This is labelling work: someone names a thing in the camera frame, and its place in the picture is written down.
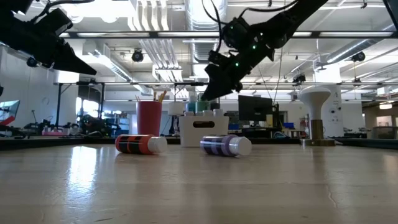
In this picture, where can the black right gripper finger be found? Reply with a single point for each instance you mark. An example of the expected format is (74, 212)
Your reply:
(220, 84)

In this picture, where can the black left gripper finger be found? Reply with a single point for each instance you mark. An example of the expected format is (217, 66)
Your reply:
(71, 62)

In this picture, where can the large dark grey paint bottle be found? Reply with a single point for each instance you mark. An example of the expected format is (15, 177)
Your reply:
(215, 106)

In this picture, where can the small red-orange paint bottle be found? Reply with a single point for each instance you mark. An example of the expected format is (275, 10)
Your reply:
(133, 144)

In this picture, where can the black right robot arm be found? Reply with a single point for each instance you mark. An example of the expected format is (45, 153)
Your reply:
(292, 15)

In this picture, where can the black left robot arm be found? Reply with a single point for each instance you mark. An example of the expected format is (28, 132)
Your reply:
(11, 5)

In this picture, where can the black background robot arm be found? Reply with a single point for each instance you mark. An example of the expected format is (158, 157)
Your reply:
(96, 124)
(12, 131)

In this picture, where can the large green paint bottle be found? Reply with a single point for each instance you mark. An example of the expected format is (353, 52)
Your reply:
(202, 106)

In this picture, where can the small purple paint bottle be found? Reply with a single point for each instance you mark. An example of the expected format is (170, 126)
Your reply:
(217, 145)

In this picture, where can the black ceiling spotlight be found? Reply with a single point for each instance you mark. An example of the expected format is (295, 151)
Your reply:
(298, 78)
(358, 56)
(31, 62)
(137, 55)

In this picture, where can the black computer monitor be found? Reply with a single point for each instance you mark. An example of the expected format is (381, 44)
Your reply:
(253, 109)

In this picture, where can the white plastic bin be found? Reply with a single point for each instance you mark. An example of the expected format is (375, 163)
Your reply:
(202, 137)

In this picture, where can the background computer screen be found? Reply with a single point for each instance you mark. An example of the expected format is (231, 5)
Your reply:
(9, 109)

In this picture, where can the red plastic cup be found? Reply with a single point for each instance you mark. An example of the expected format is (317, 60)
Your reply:
(149, 118)

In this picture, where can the silver ventilation duct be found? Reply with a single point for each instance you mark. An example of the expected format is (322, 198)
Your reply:
(202, 18)

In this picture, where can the black background rig frame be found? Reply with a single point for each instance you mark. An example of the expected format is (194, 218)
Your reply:
(124, 83)

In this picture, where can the black aluminium rig frame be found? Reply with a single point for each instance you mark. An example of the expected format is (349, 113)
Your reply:
(124, 34)

